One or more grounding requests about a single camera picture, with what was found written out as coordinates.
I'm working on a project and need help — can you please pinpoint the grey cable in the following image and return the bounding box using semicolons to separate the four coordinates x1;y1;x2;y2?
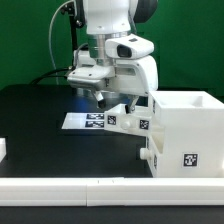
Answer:
48;0;76;86

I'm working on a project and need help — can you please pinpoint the white marker sheet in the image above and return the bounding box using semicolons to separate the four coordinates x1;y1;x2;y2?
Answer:
62;113;104;130

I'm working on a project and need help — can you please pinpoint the white fence bar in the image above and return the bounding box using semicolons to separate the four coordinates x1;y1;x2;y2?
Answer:
0;138;6;163
0;178;224;207

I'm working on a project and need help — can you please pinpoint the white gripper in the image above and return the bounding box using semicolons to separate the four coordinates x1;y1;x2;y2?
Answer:
67;56;158;114

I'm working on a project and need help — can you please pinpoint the white left fence bar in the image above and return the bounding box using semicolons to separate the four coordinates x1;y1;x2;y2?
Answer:
0;138;6;163

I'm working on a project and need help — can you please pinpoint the white drawer with knob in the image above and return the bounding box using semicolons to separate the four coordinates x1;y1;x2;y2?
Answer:
140;136;163;177
104;104;152;137

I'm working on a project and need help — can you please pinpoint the white front fence bar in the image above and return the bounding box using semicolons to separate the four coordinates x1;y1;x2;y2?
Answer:
0;178;224;207

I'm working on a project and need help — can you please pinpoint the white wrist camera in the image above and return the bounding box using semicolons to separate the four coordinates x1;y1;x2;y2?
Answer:
105;34;154;59

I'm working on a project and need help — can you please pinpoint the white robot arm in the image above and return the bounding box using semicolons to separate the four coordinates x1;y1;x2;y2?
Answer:
68;0;158;113

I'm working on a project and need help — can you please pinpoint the white drawer cabinet box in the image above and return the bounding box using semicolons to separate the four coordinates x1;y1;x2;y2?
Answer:
149;91;224;178

